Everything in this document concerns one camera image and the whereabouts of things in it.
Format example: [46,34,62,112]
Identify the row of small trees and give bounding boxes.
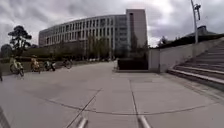
[46,35,116,62]

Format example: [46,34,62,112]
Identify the dark trimmed hedge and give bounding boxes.
[117,53,149,71]

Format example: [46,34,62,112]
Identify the grey concrete slab plaza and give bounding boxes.
[0,60,224,128]

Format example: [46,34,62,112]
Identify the dark bicycle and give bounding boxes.
[62,58,74,70]

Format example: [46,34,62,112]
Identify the dark low roofed building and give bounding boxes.
[158,25,224,50]

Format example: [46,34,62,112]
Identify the large curved grey building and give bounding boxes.
[38,8,149,61]

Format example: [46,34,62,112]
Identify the blue bicycle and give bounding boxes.
[44,58,57,72]

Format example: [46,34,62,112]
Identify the yellow green bicycle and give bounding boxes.
[8,55,25,78]

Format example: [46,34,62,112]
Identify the dark pine tree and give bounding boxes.
[7,25,33,57]

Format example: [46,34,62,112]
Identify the grey concrete stairs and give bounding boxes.
[167,43,224,91]

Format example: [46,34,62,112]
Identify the pale concrete wall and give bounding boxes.
[148,36,224,74]

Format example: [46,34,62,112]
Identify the robot's own part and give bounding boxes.
[77,117,89,128]
[138,115,152,128]

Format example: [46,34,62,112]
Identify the tall grey lamp pole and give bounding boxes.
[190,0,202,45]

